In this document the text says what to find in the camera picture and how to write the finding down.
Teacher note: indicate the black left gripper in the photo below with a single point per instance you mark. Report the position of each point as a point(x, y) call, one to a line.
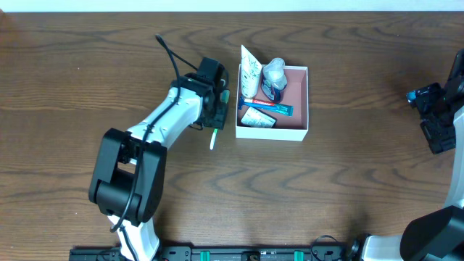
point(220, 114)

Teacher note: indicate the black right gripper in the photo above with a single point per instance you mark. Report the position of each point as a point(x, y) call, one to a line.
point(433, 132)

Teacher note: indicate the green white toothbrush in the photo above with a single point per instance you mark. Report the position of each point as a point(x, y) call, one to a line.
point(214, 139)

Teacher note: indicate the white lotion tube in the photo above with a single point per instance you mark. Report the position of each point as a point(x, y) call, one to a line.
point(250, 74)

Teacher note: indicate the green white soap box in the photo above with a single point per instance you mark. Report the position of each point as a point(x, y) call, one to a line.
point(257, 119)

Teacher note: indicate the blue soap pump bottle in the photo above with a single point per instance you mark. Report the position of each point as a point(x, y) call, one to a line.
point(274, 80)

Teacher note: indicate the green white toothpaste tube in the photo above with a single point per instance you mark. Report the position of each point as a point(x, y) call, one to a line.
point(270, 106)

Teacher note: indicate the blue disposable razor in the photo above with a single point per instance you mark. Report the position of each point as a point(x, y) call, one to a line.
point(250, 105)

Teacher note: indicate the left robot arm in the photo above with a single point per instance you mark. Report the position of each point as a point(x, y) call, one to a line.
point(128, 177)

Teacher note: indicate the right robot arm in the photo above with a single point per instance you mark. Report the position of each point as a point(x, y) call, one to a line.
point(438, 235)

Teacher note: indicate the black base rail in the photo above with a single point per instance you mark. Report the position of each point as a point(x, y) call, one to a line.
point(325, 251)

